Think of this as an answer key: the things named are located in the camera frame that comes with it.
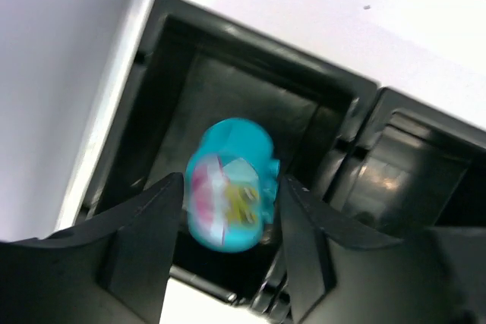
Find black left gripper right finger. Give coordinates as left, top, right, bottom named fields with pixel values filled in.
left=279, top=176, right=485, bottom=323

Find teal lego brick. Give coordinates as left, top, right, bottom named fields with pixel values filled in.
left=184, top=118, right=280, bottom=253

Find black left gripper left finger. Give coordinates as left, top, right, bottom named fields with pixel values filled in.
left=1, top=173, right=184, bottom=323

